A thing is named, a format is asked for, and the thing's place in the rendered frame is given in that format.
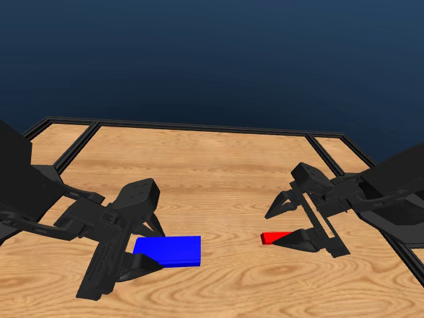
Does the thin red peg bar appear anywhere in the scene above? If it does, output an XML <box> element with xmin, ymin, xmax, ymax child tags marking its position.
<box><xmin>260</xmin><ymin>231</ymin><xmax>294</xmax><ymax>246</ymax></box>

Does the black table frame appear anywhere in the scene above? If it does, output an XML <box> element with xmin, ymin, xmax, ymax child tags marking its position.
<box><xmin>21</xmin><ymin>116</ymin><xmax>424</xmax><ymax>290</ymax></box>

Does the blue hollow socket block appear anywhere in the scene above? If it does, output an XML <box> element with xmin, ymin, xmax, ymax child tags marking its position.
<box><xmin>132</xmin><ymin>235</ymin><xmax>202</xmax><ymax>268</ymax></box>

